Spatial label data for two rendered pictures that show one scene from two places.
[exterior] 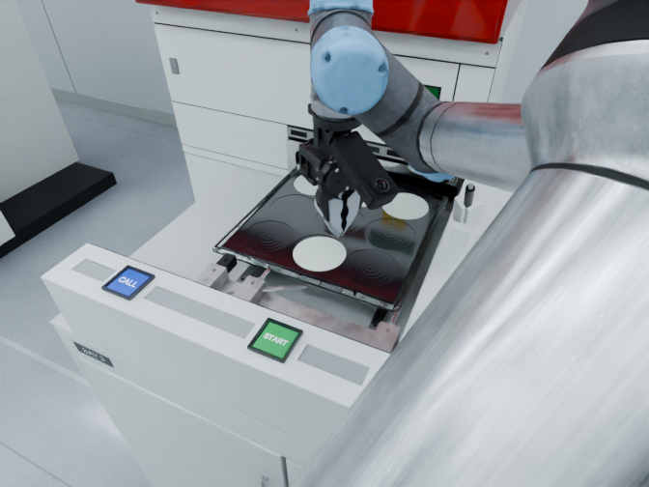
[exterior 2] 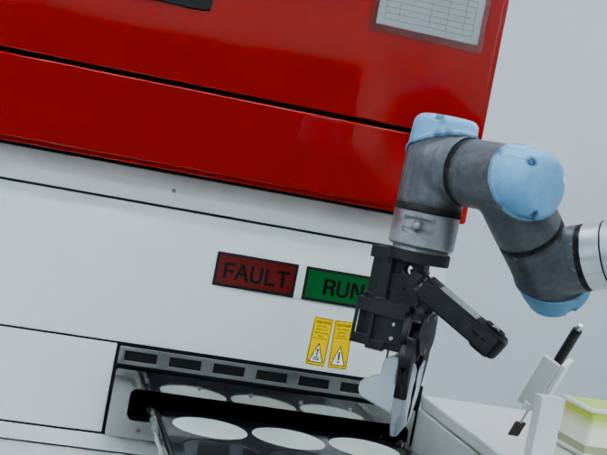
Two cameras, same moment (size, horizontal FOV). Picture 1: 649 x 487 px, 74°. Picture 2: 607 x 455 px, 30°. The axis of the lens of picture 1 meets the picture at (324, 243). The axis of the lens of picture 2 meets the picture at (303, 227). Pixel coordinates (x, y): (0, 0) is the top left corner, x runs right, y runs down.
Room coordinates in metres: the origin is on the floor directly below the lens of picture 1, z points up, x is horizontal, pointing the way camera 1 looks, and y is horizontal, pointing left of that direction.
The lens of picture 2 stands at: (-0.35, 0.87, 1.26)
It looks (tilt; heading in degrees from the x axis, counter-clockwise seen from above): 3 degrees down; 322
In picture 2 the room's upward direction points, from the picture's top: 11 degrees clockwise
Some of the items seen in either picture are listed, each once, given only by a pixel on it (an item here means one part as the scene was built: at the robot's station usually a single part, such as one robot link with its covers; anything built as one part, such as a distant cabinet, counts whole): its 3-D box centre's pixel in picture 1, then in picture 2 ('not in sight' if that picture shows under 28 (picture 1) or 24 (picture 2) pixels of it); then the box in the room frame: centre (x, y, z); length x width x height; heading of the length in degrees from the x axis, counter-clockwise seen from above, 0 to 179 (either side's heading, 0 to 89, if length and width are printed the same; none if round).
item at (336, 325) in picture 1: (286, 325); not in sight; (0.47, 0.06, 0.87); 0.36 x 0.08 x 0.03; 65
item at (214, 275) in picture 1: (207, 284); not in sight; (0.54, 0.21, 0.89); 0.08 x 0.03 x 0.03; 155
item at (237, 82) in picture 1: (303, 108); (155, 314); (1.00, 0.05, 1.02); 0.82 x 0.03 x 0.40; 65
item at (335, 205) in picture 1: (325, 211); (383, 394); (0.57, 0.00, 1.03); 0.06 x 0.03 x 0.09; 33
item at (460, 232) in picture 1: (462, 230); (541, 407); (0.52, -0.21, 1.03); 0.06 x 0.04 x 0.13; 155
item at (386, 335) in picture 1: (381, 348); not in sight; (0.40, -0.09, 0.89); 0.08 x 0.03 x 0.03; 155
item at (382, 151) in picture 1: (370, 148); (271, 376); (0.92, -0.11, 0.96); 0.44 x 0.01 x 0.02; 65
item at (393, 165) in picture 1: (368, 173); (263, 421); (0.91, -0.11, 0.89); 0.44 x 0.02 x 0.10; 65
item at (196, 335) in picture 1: (208, 341); not in sight; (0.42, 0.18, 0.89); 0.55 x 0.09 x 0.14; 65
